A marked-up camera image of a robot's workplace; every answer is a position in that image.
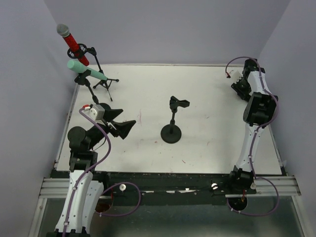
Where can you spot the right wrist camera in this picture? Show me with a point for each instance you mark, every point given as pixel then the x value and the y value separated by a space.
pixel 234 75

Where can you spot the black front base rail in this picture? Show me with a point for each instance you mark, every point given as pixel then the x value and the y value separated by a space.
pixel 167 189

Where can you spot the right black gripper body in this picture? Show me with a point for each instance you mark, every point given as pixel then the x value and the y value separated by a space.
pixel 240 88

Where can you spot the black tripod shock-mount stand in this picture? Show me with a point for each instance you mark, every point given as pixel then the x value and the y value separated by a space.
pixel 93 52

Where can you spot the red microphone silver head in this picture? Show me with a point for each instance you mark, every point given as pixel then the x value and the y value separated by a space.
pixel 75 49

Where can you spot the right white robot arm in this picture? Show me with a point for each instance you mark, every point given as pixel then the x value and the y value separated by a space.
pixel 260 111

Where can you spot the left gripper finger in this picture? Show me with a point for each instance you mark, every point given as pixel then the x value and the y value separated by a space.
pixel 109 113
pixel 123 128

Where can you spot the teal toy microphone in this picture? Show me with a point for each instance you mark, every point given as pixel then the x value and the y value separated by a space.
pixel 80 68

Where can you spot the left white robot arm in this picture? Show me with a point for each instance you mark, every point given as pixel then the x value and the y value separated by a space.
pixel 88 148

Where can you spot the black round-base clip stand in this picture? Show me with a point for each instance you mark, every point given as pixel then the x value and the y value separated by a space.
pixel 81 79

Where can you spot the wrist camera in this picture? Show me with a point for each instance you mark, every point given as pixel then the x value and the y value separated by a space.
pixel 234 75
pixel 95 112

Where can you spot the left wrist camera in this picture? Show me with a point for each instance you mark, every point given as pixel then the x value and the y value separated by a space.
pixel 95 112

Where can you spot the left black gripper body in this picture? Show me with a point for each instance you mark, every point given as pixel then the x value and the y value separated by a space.
pixel 110 126

